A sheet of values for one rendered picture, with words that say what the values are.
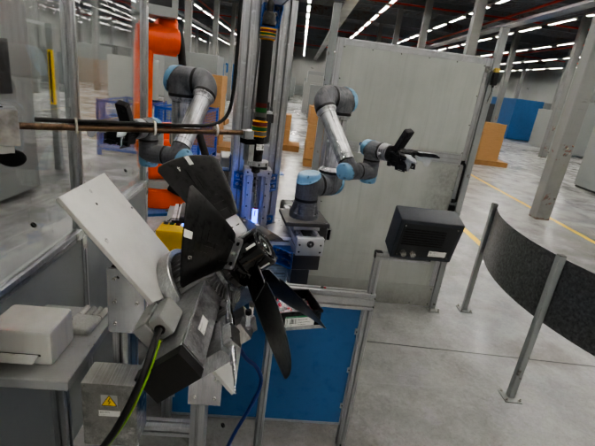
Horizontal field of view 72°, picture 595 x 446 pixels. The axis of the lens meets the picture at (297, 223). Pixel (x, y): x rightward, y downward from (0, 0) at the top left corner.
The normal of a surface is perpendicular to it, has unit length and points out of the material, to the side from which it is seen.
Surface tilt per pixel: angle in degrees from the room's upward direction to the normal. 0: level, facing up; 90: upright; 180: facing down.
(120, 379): 0
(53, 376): 0
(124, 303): 90
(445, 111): 90
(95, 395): 90
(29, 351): 90
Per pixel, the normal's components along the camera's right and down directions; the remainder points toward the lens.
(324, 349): 0.04, 0.33
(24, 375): 0.12, -0.94
